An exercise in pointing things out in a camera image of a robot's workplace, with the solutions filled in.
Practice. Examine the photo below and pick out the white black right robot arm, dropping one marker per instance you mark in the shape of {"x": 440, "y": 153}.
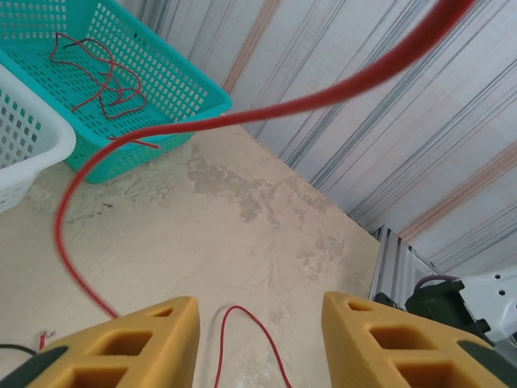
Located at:
{"x": 497, "y": 299}

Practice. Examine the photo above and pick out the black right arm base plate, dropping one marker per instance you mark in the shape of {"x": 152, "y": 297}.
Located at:
{"x": 387, "y": 300}

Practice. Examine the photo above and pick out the white plastic basket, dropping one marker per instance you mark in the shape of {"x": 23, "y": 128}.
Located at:
{"x": 48, "y": 137}

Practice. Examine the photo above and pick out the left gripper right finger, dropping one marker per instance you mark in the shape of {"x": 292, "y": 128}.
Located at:
{"x": 351, "y": 343}

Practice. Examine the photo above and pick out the teal plastic basket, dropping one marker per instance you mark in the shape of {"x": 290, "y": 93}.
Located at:
{"x": 182, "y": 97}

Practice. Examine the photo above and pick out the long aluminium mounting rail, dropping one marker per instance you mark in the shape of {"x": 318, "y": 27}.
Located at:
{"x": 392, "y": 258}

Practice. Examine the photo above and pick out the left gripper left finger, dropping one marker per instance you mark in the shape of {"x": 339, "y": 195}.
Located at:
{"x": 173, "y": 335}

